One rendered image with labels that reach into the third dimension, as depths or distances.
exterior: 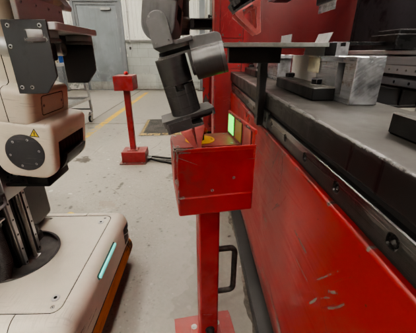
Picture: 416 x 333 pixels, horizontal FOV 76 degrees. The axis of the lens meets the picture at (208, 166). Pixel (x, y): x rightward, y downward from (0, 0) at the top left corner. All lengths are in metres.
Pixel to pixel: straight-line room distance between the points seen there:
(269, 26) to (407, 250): 1.50
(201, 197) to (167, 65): 0.26
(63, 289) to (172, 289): 0.48
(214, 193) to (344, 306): 0.29
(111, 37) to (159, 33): 7.74
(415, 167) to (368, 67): 0.36
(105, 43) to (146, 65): 1.17
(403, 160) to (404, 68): 0.64
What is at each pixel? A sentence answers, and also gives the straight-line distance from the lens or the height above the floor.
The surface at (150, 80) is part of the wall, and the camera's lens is 8.08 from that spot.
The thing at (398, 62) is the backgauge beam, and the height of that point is 0.95.
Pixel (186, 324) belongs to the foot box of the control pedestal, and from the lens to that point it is 1.06.
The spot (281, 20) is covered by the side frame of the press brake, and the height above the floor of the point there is 1.14.
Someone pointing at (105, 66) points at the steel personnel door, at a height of 0.64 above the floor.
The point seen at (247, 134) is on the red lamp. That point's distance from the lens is 0.56.
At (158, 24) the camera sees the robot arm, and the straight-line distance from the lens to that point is 0.50.
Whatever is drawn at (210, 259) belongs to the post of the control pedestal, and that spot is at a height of 0.47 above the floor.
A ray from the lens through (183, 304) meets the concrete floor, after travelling 1.27.
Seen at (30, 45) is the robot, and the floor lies 0.99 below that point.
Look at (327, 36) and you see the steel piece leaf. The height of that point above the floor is 1.02.
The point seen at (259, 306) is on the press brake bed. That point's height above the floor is 0.05.
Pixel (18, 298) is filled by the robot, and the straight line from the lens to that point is 1.08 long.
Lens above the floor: 0.98
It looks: 23 degrees down
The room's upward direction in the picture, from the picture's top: straight up
